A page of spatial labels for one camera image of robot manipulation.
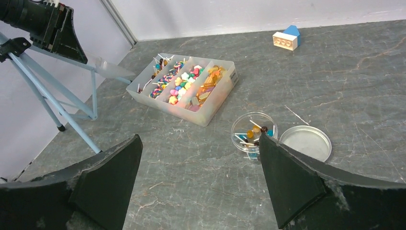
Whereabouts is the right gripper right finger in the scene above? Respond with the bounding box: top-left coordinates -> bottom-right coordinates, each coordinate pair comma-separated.
259,134 -> 406,230

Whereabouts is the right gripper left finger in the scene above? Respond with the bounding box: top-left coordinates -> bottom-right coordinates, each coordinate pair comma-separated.
0,135 -> 143,230

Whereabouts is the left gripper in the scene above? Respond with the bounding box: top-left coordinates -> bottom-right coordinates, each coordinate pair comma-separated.
0,0 -> 88,64

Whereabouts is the clear plastic scoop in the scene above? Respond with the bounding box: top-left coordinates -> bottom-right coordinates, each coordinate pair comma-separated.
85,51 -> 135,79

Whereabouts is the round jar lid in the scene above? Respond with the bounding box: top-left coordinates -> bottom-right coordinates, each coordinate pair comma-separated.
279,126 -> 332,162

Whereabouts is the clear round plastic jar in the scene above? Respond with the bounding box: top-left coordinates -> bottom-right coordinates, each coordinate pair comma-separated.
230,112 -> 279,161

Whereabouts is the light blue tripod stand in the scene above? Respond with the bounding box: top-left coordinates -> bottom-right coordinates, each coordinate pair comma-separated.
0,34 -> 132,153

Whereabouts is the clear compartment candy box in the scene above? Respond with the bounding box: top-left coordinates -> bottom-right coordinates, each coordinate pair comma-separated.
126,53 -> 238,127

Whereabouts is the toy block house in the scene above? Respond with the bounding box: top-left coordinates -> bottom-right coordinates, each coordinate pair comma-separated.
272,25 -> 301,51

